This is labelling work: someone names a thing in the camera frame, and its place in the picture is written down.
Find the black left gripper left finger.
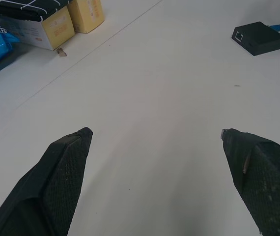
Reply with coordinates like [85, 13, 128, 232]
[0, 127, 93, 236]

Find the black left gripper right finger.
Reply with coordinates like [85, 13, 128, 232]
[220, 128, 280, 236]

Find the small black electronic box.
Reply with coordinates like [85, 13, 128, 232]
[231, 21, 280, 57]

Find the white and yellow carton box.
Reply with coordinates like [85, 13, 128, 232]
[0, 5, 76, 51]

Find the black cloth with white grid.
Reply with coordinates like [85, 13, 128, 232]
[0, 0, 72, 23]

